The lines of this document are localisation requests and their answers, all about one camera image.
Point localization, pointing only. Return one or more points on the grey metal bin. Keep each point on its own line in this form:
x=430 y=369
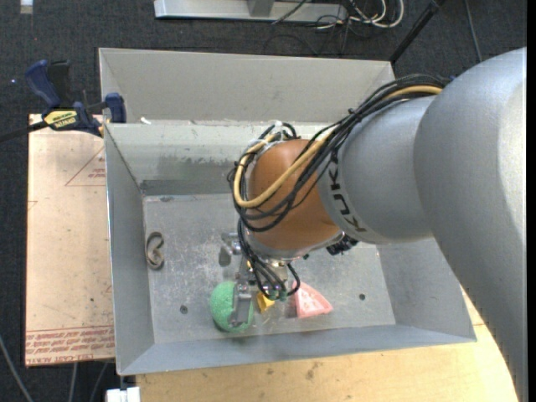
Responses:
x=188 y=233

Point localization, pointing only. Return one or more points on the green ball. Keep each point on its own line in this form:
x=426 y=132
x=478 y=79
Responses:
x=221 y=306

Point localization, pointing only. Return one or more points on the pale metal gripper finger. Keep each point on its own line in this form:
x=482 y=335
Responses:
x=241 y=308
x=226 y=251

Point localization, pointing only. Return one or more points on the pink triangular toy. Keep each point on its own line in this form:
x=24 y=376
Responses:
x=312 y=303

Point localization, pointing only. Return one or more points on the small yellow block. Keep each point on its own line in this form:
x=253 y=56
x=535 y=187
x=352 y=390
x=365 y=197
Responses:
x=264 y=302

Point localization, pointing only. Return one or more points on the black cylinder on white bracket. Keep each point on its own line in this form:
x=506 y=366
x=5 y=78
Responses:
x=341 y=246

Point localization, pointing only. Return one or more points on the brown cardboard board, red print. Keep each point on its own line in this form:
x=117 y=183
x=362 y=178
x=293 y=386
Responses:
x=67 y=245

